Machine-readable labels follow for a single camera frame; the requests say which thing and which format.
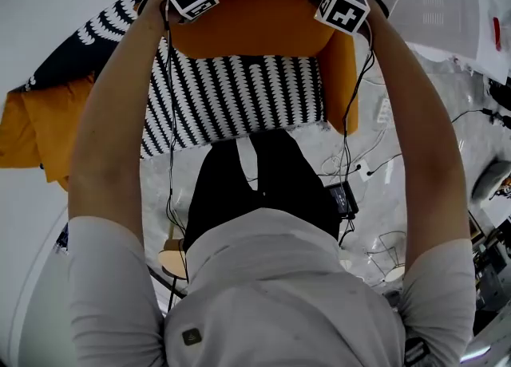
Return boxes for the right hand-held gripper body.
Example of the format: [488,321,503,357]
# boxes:
[312,0,370,37]

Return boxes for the orange cushion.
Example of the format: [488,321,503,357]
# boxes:
[22,73,97,191]
[0,92,41,169]
[166,0,341,60]

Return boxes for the black white patterned sofa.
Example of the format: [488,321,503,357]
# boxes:
[7,0,359,159]

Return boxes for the person's left forearm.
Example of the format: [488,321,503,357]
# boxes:
[68,0,176,247]

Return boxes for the person's right forearm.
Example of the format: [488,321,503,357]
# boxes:
[358,0,474,274]

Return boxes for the white water dispenser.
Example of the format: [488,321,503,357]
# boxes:
[374,0,486,61]

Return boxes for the white power strip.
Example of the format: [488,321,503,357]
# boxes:
[377,97,394,124]

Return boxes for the clear water bottle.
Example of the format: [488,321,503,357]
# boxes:
[477,0,511,79]

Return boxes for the white floor socket box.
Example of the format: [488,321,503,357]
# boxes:
[354,160,374,182]

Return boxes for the person's black trousers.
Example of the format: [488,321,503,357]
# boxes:
[182,128,344,253]

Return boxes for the black controller box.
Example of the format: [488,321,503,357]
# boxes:
[323,180,360,219]

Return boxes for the grey round chair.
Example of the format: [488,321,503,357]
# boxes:
[470,160,511,201]

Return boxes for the light wooden table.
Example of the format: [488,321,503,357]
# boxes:
[156,223,188,283]

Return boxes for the purple bag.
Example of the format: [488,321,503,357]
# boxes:
[53,223,69,257]

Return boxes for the wooden shelf unit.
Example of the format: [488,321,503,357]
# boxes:
[470,213,511,313]

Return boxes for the person's white shirt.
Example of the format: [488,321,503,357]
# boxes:
[65,205,478,367]

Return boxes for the small dark square badge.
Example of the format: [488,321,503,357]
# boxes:
[181,328,201,347]

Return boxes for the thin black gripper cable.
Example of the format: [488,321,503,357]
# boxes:
[337,18,377,247]
[159,0,189,302]

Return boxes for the long black cable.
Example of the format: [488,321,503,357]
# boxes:
[366,108,500,177]

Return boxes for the black wire frame stool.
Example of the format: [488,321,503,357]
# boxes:
[366,230,409,284]

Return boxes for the black white strap buckle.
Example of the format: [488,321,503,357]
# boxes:
[403,335,430,367]

